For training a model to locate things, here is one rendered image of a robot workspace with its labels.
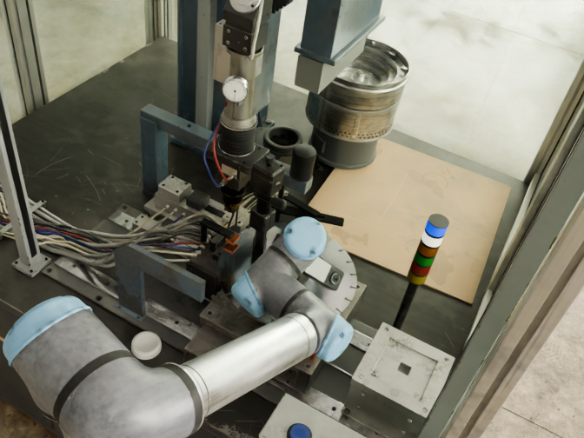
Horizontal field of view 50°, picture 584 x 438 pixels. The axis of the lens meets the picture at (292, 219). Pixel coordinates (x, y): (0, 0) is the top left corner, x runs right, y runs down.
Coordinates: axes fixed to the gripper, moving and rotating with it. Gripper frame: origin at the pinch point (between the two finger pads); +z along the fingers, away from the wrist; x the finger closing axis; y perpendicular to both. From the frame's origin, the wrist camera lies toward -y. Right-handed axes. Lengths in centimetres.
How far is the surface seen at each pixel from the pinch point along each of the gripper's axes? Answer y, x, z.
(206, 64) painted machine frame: 48, -51, 29
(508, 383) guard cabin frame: -31, 12, -54
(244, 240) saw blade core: 14.0, -4.2, 10.0
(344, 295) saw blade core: -12.7, -1.0, 2.0
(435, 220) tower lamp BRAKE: -22.5, -21.5, -13.0
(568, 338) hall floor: -123, -49, 117
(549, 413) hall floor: -115, -13, 97
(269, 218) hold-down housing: 10.1, -6.8, -9.1
